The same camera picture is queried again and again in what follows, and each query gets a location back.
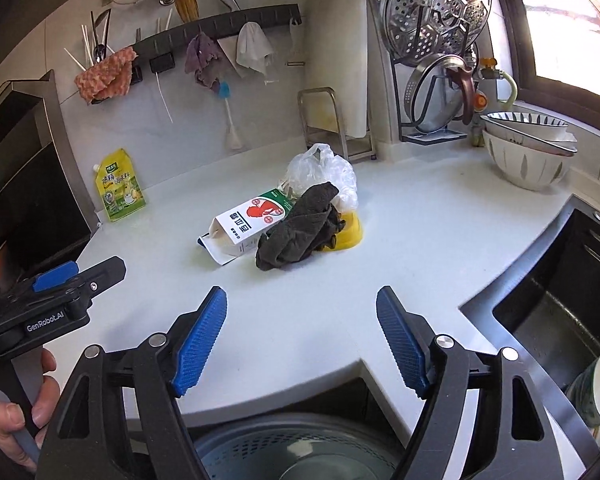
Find white red milk carton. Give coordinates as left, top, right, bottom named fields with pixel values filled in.
left=198, top=188, right=292, bottom=266

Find yellow plastic container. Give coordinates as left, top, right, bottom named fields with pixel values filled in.
left=323, top=211, right=364, bottom=252

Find dark brown cloth rag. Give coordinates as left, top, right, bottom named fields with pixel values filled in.
left=256, top=182, right=346, bottom=271

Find clear plastic bag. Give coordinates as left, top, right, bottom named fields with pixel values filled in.
left=279, top=143, right=358, bottom=212

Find grey perforated trash bin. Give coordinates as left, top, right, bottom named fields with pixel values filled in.
left=195, top=413, right=402, bottom=479

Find black kitchen sink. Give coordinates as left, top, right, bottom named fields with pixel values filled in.
left=460, top=196, right=600, bottom=467

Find person's left hand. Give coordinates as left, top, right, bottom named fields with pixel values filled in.
left=0, top=348, right=60, bottom=476

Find black oven appliance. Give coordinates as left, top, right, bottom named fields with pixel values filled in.
left=0, top=70, right=99, bottom=295

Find yellow green refill pouch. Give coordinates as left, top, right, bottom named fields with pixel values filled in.
left=94, top=148, right=146, bottom=222

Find green white cup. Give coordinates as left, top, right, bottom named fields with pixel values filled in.
left=566, top=356, right=600, bottom=428

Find black dish rack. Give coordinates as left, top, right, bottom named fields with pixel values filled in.
left=388, top=8, right=477, bottom=148

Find pink dish cloth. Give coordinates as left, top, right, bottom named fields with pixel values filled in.
left=74, top=46, right=137, bottom=104

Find white patterned stacked bowls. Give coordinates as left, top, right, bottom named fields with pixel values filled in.
left=481, top=112, right=578, bottom=191

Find steel cutting board stand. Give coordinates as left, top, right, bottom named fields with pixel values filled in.
left=297, top=87, right=377, bottom=164

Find blue white bottle brush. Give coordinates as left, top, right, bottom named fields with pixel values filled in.
left=219, top=81, right=244, bottom=152

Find glass pot lid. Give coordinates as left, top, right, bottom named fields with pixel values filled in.
left=403, top=53, right=477, bottom=134

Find white green kettle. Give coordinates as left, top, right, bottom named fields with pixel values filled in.
left=472, top=58, right=518, bottom=113

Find purple hanging cloth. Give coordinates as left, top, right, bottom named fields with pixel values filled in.
left=185, top=32, right=224, bottom=93

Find white hanging cloth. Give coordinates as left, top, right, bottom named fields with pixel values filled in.
left=236, top=22, right=274, bottom=75

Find metal steamer plate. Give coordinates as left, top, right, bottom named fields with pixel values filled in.
left=379, top=0, right=492, bottom=66

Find white cutting board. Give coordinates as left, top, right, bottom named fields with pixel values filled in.
left=306, top=0, right=367, bottom=138

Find black wall rail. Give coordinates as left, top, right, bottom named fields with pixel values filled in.
left=131, top=3, right=302, bottom=84

